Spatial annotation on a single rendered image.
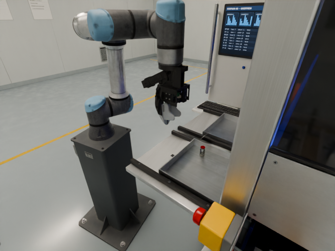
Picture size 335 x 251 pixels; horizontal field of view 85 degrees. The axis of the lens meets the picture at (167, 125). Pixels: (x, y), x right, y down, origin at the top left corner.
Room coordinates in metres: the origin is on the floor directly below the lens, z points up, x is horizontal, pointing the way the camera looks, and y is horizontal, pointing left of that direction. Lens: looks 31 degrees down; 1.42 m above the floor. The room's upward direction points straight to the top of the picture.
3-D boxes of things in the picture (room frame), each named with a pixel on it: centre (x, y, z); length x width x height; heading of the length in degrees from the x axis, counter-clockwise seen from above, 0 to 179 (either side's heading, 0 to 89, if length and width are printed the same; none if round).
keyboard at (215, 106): (1.21, -0.42, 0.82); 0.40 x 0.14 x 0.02; 50
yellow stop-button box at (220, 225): (0.24, -0.12, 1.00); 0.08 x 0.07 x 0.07; 52
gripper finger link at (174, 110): (0.57, -0.02, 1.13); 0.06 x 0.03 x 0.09; 52
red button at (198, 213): (0.27, -0.08, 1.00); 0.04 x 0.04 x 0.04; 52
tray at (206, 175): (0.51, -0.18, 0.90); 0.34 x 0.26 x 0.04; 52
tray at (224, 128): (0.78, -0.39, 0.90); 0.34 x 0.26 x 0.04; 52
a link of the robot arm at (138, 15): (0.63, 0.06, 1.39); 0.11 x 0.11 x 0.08; 33
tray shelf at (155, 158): (0.69, -0.23, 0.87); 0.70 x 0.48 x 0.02; 142
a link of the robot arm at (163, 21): (0.56, -0.01, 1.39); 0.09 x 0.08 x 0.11; 33
